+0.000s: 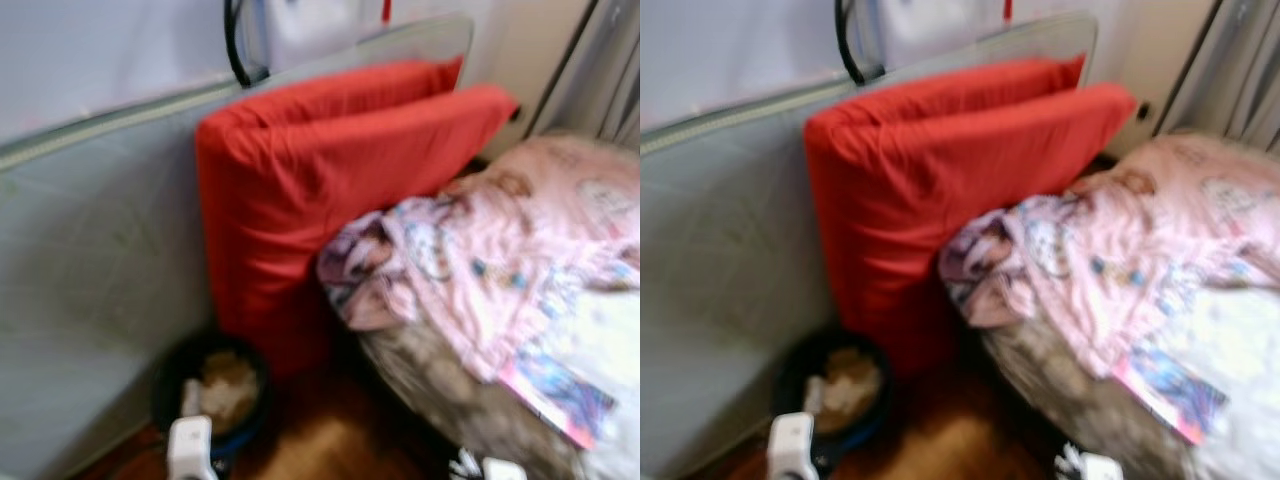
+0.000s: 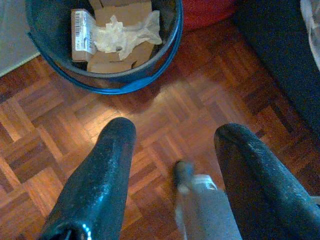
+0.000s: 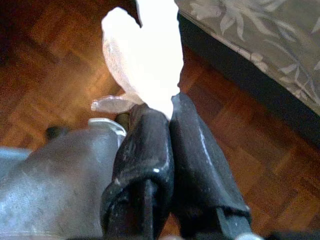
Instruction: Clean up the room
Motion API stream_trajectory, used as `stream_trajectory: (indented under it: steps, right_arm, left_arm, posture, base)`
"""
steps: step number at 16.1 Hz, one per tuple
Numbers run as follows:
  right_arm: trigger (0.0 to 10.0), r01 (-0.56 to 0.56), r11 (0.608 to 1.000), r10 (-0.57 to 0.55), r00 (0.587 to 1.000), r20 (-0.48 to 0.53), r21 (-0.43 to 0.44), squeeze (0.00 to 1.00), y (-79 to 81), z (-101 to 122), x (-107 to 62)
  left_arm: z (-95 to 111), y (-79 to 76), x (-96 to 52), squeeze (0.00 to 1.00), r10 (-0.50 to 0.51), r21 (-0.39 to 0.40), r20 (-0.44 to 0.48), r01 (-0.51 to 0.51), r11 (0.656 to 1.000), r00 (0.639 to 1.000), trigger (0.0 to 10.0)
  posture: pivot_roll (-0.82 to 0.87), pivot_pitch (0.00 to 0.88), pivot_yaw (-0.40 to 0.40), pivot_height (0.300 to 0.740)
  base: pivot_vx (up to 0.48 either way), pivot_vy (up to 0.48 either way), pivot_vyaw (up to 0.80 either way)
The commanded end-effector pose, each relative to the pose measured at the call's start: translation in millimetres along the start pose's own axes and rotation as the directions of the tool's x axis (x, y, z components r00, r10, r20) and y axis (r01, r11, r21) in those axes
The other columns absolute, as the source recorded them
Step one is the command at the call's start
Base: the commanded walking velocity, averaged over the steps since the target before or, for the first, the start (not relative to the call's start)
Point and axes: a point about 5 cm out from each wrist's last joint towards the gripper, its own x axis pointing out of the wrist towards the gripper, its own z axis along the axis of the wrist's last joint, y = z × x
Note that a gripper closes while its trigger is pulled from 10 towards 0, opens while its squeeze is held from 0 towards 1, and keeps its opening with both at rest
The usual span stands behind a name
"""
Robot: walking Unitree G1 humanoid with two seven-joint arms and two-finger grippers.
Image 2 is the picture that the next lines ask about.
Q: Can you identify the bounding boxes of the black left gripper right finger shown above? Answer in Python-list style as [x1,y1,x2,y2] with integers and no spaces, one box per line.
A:
[214,122,320,240]

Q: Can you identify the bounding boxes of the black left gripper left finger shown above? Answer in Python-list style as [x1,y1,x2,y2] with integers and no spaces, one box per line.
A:
[37,116,137,240]

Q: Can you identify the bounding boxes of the dark blue fabric furniture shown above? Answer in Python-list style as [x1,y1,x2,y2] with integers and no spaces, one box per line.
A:
[232,0,320,141]

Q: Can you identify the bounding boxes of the crumpled white plastic wrap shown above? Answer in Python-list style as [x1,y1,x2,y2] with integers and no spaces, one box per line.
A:
[91,10,163,61]

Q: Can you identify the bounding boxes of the labelled cardboard box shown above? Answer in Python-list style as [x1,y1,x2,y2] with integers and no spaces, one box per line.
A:
[70,8,97,62]

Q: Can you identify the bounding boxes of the black bin with blue rim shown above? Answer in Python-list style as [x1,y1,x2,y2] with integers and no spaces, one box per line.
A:
[24,0,185,95]

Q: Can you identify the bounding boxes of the clear plastic bag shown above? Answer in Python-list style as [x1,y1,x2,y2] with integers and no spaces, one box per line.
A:
[299,0,320,71]

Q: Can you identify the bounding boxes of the torn brown cardboard sheet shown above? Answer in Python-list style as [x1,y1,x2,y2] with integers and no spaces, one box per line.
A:
[86,0,155,74]

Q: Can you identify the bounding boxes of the long red cushion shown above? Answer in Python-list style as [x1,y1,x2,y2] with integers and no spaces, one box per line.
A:
[181,0,238,32]

